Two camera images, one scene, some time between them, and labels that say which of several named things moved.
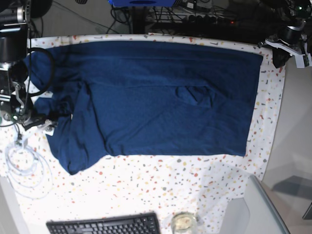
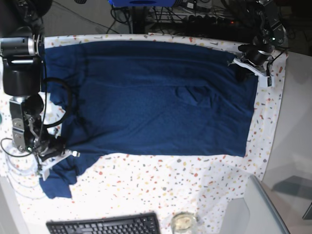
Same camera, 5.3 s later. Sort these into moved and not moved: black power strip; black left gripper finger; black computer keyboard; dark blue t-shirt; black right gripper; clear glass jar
Moved: black left gripper finger; black right gripper
Not moved: black computer keyboard; clear glass jar; dark blue t-shirt; black power strip
